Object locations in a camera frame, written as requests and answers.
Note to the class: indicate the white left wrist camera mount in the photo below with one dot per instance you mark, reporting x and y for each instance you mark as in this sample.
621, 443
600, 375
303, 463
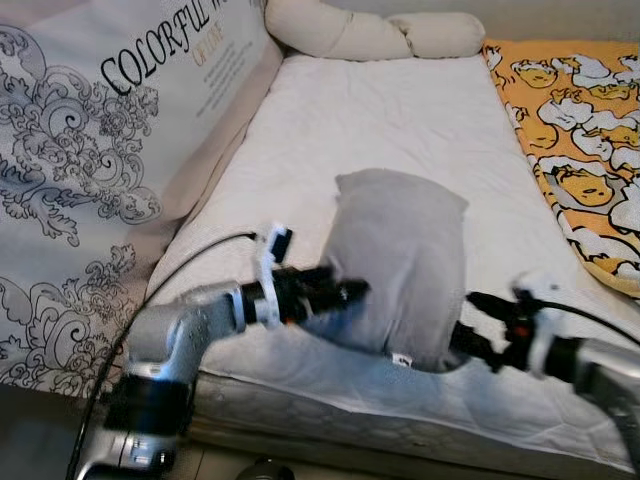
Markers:
267, 255

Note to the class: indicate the short beige bolster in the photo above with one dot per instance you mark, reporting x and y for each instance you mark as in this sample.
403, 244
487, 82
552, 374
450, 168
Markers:
440, 35

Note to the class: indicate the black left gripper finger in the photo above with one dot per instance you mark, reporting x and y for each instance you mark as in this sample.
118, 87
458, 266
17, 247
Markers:
348, 292

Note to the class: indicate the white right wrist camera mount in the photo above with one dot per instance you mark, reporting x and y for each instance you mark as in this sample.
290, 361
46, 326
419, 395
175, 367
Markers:
538, 295

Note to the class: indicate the long beige bolster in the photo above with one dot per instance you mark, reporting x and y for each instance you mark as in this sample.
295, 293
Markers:
320, 30

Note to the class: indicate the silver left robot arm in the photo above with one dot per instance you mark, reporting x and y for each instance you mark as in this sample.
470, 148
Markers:
175, 330

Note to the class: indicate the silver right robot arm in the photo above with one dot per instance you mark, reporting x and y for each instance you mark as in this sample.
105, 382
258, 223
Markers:
605, 375

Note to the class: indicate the grey pillow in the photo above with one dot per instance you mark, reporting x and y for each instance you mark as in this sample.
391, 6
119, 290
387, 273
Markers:
400, 250

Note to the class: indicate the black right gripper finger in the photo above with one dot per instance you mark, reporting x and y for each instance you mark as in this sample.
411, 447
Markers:
472, 345
490, 302

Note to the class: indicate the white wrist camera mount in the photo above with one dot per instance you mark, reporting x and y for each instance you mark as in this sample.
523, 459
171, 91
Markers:
267, 255
538, 295

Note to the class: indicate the grey quilted mattress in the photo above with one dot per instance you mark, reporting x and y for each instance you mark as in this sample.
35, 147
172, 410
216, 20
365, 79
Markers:
330, 415

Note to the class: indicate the white bed sheet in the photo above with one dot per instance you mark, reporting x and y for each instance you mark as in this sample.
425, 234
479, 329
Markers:
400, 120

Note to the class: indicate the yellow cartoon blanket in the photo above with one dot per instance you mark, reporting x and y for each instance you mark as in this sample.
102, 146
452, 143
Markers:
570, 130

